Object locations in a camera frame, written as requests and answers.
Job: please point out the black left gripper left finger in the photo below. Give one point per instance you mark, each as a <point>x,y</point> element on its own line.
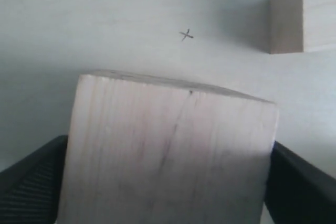
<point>30,189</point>

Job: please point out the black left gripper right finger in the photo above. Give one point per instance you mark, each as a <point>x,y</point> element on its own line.
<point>297,191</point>

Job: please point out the medium wooden cube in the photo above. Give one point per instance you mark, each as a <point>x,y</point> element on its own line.
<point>301,26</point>

